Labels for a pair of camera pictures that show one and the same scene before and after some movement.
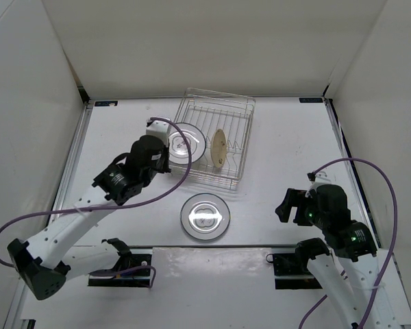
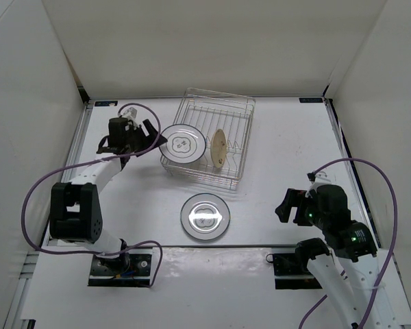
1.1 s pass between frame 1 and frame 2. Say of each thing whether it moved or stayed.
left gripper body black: moved
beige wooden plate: stayed
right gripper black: stayed
